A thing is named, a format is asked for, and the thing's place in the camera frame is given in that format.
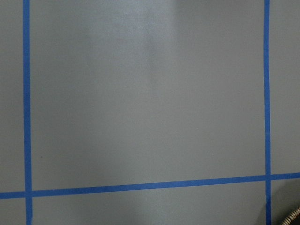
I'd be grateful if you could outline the brown wicker basket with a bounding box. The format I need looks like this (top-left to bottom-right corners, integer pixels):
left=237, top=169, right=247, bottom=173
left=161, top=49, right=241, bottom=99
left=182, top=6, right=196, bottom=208
left=281, top=207, right=300, bottom=225

